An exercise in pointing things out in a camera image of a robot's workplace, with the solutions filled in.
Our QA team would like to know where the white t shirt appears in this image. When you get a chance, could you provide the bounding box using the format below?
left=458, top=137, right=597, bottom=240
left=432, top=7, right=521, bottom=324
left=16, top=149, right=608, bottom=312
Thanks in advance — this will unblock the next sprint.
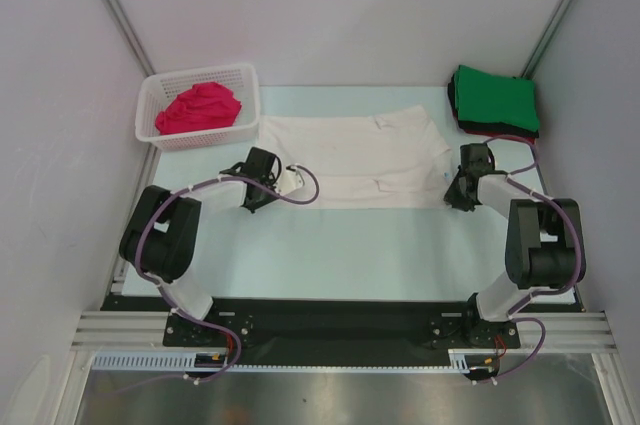
left=256, top=106, right=453, bottom=210

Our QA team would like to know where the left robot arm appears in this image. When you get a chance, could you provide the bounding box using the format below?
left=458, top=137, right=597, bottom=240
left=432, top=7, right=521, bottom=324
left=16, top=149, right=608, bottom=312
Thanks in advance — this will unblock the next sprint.
left=119, top=147, right=284, bottom=345

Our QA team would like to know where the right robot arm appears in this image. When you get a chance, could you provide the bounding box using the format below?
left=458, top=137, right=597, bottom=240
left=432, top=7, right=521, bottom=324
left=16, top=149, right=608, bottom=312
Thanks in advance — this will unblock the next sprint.
left=444, top=143, right=586, bottom=346

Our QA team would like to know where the red folded t shirt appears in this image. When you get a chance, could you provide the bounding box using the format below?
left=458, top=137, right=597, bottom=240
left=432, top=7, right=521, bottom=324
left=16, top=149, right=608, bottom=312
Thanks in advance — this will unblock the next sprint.
left=457, top=121, right=539, bottom=144

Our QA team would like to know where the black folded t shirt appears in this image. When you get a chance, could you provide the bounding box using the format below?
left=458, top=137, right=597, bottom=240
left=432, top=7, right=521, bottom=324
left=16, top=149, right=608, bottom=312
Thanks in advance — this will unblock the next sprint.
left=447, top=73, right=539, bottom=143

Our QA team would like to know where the green folded t shirt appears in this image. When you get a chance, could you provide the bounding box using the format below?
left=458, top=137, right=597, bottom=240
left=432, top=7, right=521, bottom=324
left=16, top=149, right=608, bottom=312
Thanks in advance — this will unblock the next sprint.
left=452, top=65, right=540, bottom=135

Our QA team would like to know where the pink red t shirt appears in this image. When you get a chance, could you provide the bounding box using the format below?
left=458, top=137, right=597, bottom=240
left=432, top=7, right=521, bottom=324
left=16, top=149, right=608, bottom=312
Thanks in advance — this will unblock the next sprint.
left=155, top=82, right=242, bottom=135

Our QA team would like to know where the white plastic basket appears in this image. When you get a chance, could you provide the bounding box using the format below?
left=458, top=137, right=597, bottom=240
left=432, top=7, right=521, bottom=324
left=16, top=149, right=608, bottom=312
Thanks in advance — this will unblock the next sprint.
left=134, top=63, right=261, bottom=151

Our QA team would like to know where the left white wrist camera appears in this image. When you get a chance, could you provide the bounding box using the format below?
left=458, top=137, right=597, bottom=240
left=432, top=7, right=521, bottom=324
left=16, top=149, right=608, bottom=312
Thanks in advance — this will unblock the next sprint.
left=275, top=164, right=305, bottom=197

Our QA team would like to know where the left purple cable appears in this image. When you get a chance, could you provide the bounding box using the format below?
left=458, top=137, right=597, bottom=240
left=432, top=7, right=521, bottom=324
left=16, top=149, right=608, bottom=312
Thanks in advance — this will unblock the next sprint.
left=99, top=164, right=321, bottom=394

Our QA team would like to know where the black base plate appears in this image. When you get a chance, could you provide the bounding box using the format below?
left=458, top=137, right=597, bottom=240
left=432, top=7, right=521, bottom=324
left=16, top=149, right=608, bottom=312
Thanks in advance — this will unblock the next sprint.
left=99, top=294, right=586, bottom=367

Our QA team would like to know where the right white cable duct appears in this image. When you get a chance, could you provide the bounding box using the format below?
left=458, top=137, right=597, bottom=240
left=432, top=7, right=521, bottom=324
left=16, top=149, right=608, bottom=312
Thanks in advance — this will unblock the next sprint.
left=448, top=349, right=500, bottom=372

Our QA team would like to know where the white cable duct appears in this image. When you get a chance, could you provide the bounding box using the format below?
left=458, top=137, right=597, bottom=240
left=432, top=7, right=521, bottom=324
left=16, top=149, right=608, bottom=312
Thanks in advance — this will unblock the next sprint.
left=93, top=350, right=228, bottom=373
left=448, top=349, right=500, bottom=372

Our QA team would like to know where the aluminium frame rail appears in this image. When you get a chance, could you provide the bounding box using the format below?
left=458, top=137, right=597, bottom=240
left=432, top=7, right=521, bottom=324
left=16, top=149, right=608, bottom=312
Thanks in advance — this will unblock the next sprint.
left=71, top=311, right=618, bottom=354

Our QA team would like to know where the right aluminium corner post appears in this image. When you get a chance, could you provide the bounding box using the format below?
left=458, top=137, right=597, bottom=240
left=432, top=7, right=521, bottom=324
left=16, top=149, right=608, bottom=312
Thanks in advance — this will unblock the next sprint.
left=520, top=0, right=576, bottom=80

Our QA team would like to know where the aluminium corner post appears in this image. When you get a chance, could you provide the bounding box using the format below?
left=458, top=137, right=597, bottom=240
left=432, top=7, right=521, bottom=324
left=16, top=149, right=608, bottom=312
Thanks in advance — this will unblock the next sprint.
left=520, top=0, right=576, bottom=80
left=101, top=0, right=155, bottom=77

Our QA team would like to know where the left white cable duct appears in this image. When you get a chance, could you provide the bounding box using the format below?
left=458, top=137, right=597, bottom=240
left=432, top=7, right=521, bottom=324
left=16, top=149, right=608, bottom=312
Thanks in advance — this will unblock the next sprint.
left=93, top=350, right=228, bottom=373

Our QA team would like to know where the left aluminium corner post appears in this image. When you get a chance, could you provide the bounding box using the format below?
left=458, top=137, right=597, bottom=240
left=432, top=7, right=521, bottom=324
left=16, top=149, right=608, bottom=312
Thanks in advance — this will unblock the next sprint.
left=101, top=0, right=155, bottom=77

